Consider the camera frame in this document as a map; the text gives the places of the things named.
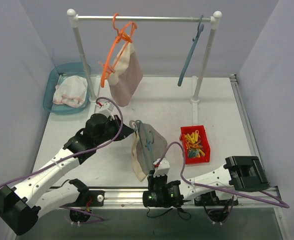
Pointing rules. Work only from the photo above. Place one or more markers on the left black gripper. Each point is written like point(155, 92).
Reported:
point(120, 128)

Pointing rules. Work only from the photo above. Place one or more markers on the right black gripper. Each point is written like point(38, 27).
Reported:
point(157, 178)

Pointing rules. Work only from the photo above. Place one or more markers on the blue hanger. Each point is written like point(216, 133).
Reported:
point(147, 138)
point(192, 50)

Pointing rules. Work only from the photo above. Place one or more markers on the grey beige underwear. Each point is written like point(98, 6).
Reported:
point(158, 148)

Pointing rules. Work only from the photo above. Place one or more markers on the white pink-trimmed underwear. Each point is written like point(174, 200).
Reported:
point(71, 92)

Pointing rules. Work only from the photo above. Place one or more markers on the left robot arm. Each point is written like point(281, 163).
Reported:
point(23, 204)

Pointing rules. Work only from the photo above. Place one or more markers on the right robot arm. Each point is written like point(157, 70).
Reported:
point(241, 173)

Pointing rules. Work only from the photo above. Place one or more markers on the beige brown underwear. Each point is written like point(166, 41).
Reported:
point(126, 77)

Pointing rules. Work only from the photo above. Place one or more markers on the red plastic bin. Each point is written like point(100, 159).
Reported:
point(189, 129)

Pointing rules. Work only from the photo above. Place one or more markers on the colourful clothespins pile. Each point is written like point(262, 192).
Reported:
point(194, 145)

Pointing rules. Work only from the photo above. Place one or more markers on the teal plastic basin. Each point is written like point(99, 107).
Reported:
point(57, 76)

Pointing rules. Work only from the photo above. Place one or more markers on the white clothes rack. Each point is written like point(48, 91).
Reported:
point(213, 20)

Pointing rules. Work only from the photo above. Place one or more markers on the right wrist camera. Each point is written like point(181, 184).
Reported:
point(161, 168)

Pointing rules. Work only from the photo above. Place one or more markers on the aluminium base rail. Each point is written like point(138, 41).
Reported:
point(70, 195)

